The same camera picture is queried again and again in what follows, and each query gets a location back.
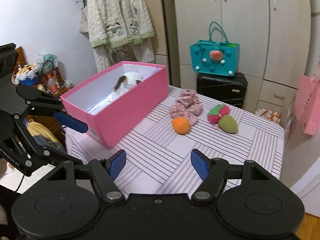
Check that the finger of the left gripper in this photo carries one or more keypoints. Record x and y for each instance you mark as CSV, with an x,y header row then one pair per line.
x,y
42,104

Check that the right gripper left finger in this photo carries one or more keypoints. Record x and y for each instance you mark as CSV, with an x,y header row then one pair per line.
x,y
104,173

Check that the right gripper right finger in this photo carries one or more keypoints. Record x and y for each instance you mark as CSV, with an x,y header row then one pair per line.
x,y
213,175

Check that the orange plush ball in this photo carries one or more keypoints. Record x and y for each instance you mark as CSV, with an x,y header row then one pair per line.
x,y
181,125

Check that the red strawberry plush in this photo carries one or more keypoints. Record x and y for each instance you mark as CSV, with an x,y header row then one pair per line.
x,y
216,113

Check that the pink fabric scrunchie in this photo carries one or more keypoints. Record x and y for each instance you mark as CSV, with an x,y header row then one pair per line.
x,y
187,106

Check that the white brown plush dog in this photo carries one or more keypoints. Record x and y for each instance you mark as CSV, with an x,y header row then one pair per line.
x,y
124,84

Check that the green plush avocado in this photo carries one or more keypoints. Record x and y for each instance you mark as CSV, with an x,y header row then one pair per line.
x,y
228,124

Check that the striped white tablecloth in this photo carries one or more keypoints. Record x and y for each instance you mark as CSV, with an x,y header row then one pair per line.
x,y
158,159

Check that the pink cardboard box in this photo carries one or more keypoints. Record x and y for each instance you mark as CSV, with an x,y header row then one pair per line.
x,y
111,124

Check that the paper sheet in box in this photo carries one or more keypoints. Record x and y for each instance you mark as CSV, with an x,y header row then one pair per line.
x,y
99,106

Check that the colourful gift bag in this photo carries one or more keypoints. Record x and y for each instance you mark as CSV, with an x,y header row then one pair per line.
x,y
269,115

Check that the black suitcase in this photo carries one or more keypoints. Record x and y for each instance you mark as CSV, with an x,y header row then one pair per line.
x,y
231,90

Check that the cream canvas tote bag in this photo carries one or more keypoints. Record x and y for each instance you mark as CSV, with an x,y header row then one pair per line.
x,y
83,28

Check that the pink paper bag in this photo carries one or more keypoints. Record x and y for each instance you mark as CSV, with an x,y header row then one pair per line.
x,y
306,105

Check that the white knit cardigan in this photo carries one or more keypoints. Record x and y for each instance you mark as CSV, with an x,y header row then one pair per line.
x,y
119,30

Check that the teal felt tote bag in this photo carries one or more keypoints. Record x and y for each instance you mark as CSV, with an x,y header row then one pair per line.
x,y
212,57

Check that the beige tall cabinet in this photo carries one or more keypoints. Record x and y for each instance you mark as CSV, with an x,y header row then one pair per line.
x,y
159,41

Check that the grey three-door wardrobe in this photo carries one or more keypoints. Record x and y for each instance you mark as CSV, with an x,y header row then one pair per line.
x,y
273,35

